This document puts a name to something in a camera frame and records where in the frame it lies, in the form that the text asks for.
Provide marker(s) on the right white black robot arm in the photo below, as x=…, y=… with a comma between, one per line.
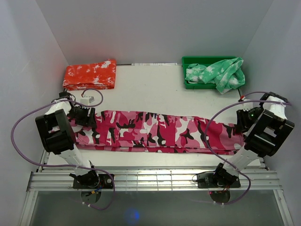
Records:
x=265, y=128

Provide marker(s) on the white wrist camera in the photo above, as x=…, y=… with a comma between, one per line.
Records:
x=87, y=100
x=245, y=106

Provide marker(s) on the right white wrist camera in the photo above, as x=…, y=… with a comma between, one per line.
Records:
x=245, y=106

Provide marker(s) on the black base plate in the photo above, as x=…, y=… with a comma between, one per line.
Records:
x=210, y=180
x=105, y=182

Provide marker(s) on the aluminium frame rail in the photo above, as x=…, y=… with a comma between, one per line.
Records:
x=151, y=180

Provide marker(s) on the pink camouflage trousers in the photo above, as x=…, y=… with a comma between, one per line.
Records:
x=157, y=133

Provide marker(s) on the green tie-dye trousers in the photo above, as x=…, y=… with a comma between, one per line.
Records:
x=223, y=73

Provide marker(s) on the folded orange white trousers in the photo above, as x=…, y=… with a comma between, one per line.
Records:
x=100, y=75

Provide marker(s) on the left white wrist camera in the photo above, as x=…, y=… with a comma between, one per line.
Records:
x=87, y=100

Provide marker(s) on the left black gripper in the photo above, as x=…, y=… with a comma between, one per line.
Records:
x=87, y=120

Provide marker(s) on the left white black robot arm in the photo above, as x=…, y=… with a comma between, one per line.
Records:
x=58, y=137

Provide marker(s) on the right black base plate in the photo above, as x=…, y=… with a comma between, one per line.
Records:
x=210, y=180

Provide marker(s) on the green plastic bin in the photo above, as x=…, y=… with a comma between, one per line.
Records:
x=188, y=62

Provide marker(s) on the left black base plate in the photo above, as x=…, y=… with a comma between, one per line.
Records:
x=105, y=182

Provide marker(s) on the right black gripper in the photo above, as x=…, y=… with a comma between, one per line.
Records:
x=243, y=125

